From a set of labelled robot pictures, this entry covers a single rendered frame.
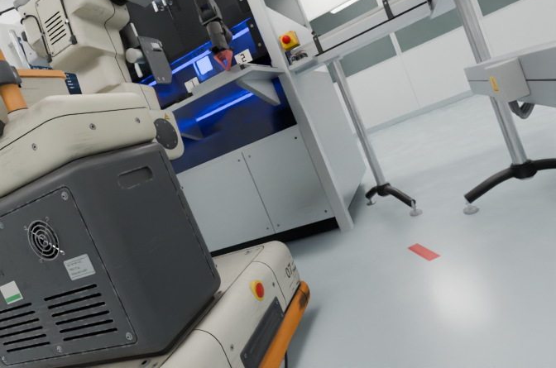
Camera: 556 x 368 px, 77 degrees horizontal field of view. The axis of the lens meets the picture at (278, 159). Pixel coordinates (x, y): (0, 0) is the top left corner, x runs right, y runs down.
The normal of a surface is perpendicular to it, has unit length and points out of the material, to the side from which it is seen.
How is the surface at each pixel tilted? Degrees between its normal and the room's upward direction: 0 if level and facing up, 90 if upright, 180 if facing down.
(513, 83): 90
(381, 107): 90
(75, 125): 90
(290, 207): 90
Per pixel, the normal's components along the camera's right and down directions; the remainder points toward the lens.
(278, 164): -0.34, 0.21
